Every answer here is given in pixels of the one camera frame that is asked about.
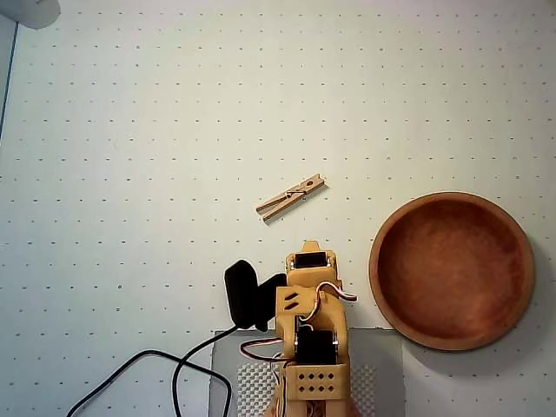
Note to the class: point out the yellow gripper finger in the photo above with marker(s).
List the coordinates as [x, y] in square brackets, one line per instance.
[311, 246]

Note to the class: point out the yellow gripper body with servo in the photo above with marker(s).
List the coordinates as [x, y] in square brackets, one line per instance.
[309, 274]

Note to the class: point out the wooden clothespin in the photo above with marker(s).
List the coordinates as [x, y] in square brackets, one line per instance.
[291, 197]

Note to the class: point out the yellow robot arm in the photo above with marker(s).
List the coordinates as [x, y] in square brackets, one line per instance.
[332, 319]

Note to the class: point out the brown wooden bowl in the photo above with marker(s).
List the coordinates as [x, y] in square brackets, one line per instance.
[452, 269]

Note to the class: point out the white mesh grip mat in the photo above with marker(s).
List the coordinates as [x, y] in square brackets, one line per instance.
[253, 384]

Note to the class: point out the white rounded object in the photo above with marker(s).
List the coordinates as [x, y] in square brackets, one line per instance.
[30, 11]

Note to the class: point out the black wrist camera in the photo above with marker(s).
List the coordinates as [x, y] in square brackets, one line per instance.
[243, 295]

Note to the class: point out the grey base plate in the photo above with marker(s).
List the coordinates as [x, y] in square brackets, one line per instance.
[382, 347]

